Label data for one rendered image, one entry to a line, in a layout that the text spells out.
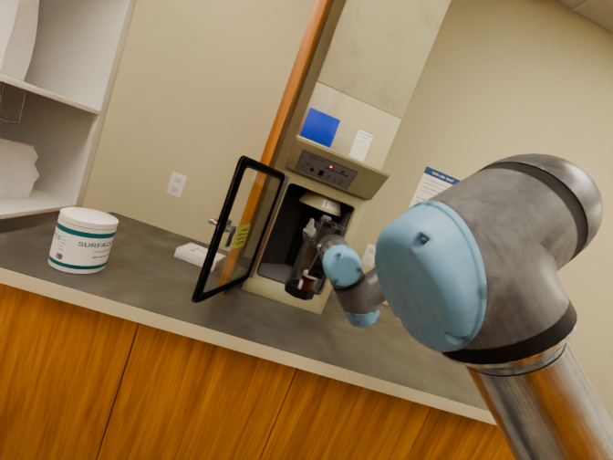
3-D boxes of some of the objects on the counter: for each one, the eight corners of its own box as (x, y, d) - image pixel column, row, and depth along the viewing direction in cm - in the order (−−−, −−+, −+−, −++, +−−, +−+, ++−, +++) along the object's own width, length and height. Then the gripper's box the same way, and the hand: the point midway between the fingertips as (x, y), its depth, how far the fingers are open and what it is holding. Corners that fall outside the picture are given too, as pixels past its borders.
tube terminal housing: (248, 267, 128) (308, 100, 117) (314, 289, 133) (378, 130, 122) (240, 288, 103) (316, 80, 93) (321, 315, 108) (402, 119, 98)
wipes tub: (70, 250, 85) (82, 203, 83) (115, 264, 87) (128, 219, 85) (33, 263, 72) (46, 209, 70) (86, 279, 74) (100, 226, 72)
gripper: (368, 239, 71) (349, 224, 91) (309, 218, 68) (304, 207, 89) (356, 270, 72) (340, 247, 92) (296, 250, 70) (295, 232, 90)
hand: (319, 236), depth 90 cm, fingers closed on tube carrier, 10 cm apart
